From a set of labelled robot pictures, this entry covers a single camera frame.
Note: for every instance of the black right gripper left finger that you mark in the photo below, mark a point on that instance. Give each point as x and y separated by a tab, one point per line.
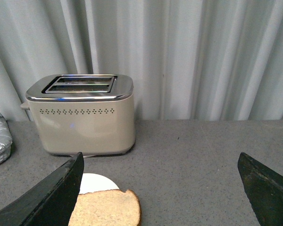
51	201

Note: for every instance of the white pleated curtain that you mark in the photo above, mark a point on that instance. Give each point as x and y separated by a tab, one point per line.
189	59

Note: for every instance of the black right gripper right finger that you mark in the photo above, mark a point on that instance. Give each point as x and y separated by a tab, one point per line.
264	189

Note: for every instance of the cream two-slot toaster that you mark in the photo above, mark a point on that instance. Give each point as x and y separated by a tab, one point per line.
88	113

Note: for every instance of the white round plate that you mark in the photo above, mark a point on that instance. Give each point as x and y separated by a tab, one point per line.
94	182

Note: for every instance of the brown bread slice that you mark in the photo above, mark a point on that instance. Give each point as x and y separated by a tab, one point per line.
107	208

